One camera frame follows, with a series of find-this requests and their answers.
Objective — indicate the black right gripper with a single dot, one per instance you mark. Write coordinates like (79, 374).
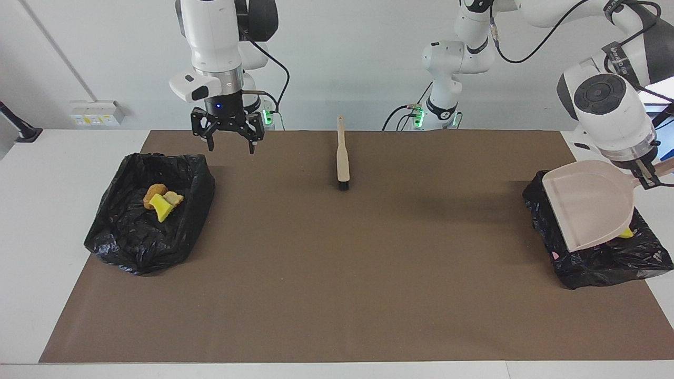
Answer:
(226, 117)

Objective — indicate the small yellow green sponge wedge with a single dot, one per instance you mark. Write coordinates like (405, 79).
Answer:
(161, 207)

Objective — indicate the black camera stand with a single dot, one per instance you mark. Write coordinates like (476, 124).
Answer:
(29, 134)
(666, 113)

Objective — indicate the white wall outlet box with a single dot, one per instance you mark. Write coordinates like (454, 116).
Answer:
(97, 111)

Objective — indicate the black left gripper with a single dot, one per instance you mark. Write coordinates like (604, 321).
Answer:
(643, 162)

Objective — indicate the black bag bin pink tag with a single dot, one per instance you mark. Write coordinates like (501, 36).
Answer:
(605, 266)

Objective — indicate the brown bread roll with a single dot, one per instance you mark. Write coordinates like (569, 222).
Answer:
(154, 192)

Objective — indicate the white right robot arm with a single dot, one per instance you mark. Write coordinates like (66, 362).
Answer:
(210, 42)

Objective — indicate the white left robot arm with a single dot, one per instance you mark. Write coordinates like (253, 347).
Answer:
(605, 105)

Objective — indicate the brown table mat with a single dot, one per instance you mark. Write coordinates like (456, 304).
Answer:
(368, 295)

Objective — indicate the black bag lined bin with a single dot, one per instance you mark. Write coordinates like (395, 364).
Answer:
(121, 242)

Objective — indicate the beige plastic dustpan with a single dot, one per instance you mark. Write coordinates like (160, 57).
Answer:
(590, 205)

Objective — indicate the thick yellow sponge chunk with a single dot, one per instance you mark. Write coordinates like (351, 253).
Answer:
(626, 233)

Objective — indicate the beige brush black bristles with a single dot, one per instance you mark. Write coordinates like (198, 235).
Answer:
(343, 152)

